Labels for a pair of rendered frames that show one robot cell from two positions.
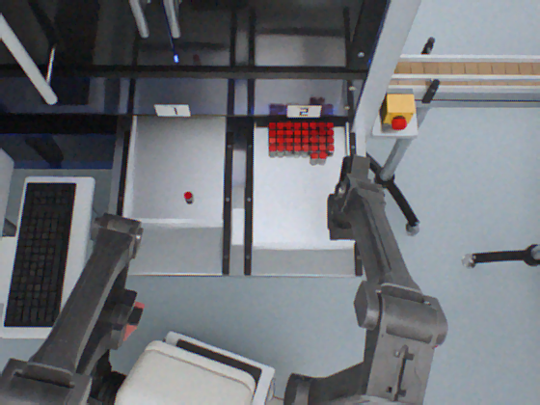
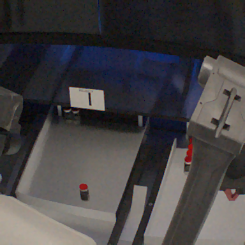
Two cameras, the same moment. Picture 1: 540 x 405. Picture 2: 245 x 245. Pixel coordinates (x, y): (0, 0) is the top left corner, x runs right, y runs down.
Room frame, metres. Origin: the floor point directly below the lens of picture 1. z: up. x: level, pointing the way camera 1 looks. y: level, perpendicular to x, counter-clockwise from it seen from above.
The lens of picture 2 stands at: (-0.62, -0.23, 2.17)
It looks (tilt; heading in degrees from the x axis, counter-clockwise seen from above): 41 degrees down; 16
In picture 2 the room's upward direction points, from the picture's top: 4 degrees counter-clockwise
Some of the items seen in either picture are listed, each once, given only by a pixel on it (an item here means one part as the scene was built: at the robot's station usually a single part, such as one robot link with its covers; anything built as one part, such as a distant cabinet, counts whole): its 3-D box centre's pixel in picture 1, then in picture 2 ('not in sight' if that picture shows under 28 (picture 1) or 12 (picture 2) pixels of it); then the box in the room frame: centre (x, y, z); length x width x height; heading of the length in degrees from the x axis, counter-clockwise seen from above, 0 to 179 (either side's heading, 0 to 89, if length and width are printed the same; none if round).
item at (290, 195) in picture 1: (302, 181); (210, 194); (0.56, -0.10, 0.90); 0.34 x 0.26 x 0.04; 0
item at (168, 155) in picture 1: (176, 160); (80, 161); (0.63, 0.24, 0.90); 0.34 x 0.26 x 0.04; 0
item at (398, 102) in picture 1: (397, 106); not in sight; (0.74, -0.35, 0.99); 0.08 x 0.07 x 0.07; 0
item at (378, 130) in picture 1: (392, 114); not in sight; (0.78, -0.37, 0.87); 0.14 x 0.13 x 0.02; 0
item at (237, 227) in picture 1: (237, 215); (133, 214); (0.47, 0.07, 0.91); 0.14 x 0.03 x 0.06; 179
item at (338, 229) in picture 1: (345, 213); (237, 162); (0.38, -0.17, 1.19); 0.10 x 0.07 x 0.07; 179
